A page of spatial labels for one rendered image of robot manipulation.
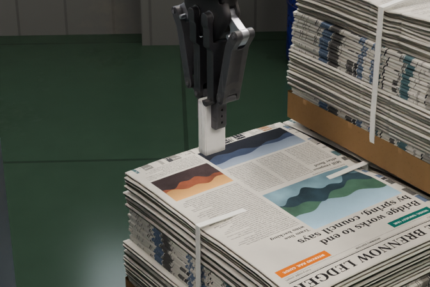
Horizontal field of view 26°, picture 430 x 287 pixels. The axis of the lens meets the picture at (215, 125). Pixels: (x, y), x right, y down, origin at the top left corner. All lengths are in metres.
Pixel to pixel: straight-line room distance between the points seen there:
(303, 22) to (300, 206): 0.30
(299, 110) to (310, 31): 0.13
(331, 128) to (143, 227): 0.31
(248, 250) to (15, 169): 2.12
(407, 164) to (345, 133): 0.13
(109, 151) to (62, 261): 0.70
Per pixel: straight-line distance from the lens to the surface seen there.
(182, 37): 1.09
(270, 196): 1.22
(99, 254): 2.67
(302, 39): 1.38
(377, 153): 1.29
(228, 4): 1.02
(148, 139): 3.32
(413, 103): 1.22
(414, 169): 1.25
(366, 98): 1.29
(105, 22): 4.39
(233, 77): 1.04
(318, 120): 1.38
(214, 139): 1.11
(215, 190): 1.23
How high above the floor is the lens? 1.42
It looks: 25 degrees down
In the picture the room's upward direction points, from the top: straight up
